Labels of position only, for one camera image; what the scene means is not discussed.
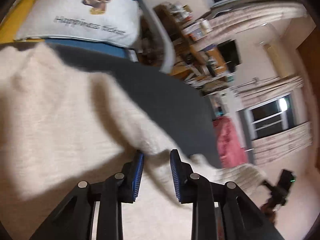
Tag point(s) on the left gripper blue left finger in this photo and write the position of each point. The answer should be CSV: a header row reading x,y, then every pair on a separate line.
x,y
132,171

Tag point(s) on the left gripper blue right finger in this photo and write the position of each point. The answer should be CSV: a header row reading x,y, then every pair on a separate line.
x,y
186,188

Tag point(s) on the cream knit sweater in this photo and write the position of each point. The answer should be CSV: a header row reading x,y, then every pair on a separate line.
x,y
60,125

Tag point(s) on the person right hand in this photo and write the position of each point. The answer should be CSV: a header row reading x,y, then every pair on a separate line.
x,y
268,210

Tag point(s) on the red ruffled quilt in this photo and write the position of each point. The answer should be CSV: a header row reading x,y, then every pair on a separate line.
x,y
231,153

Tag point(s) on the grey yellow blue sofa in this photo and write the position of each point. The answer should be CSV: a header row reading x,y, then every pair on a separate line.
x,y
14,12

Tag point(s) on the right floral curtain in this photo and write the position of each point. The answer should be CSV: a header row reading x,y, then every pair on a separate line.
x,y
263,93

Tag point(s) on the floral curtain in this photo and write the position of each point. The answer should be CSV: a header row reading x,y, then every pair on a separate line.
x,y
255,14
263,93

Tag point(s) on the wooden desk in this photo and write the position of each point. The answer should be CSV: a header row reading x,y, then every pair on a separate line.
x,y
206,63

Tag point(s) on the black monitor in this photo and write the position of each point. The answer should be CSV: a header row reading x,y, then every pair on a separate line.
x,y
229,52

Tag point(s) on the stack of boxes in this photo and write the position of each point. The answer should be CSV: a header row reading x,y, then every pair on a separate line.
x,y
198,30

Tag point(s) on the middle floral curtain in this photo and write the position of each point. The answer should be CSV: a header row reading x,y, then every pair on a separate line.
x,y
255,14

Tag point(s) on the white deer print pillow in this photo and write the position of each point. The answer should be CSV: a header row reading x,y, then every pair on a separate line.
x,y
116,22

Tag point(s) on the wall air conditioner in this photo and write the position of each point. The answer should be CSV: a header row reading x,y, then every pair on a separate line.
x,y
280,59

